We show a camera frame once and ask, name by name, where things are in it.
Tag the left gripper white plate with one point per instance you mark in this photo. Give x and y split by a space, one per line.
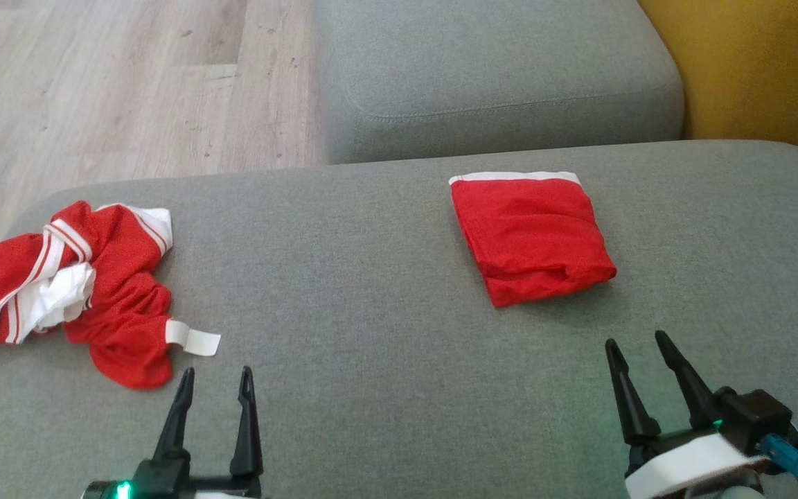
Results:
163 482

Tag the yellow upholstered panel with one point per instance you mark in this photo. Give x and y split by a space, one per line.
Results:
766 62

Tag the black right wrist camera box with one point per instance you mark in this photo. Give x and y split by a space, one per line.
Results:
759 416

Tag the small grey sofa cushion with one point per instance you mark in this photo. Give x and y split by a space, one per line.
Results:
496 69

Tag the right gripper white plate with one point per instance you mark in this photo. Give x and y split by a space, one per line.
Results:
690 464

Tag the red shorts with white stripes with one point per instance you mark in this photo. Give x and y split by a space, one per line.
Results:
530 235

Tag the large grey sofa seat cushion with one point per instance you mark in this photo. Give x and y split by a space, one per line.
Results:
371 312

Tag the red shirt with white sleeves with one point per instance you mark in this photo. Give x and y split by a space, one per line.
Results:
129 312

